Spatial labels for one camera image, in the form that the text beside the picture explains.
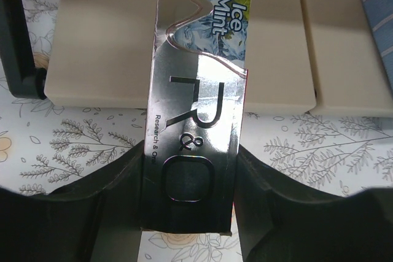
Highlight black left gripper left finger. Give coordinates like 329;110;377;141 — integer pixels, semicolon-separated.
1;144;143;261

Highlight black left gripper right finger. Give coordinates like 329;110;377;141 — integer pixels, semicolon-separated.
235;147;392;261

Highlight brown red toothpaste box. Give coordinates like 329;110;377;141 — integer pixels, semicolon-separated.
141;0;251;234

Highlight light blue toothpaste box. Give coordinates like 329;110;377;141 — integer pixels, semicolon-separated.
362;0;392;85

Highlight beige three-tier shelf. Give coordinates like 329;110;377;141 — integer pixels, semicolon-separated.
0;0;393;118

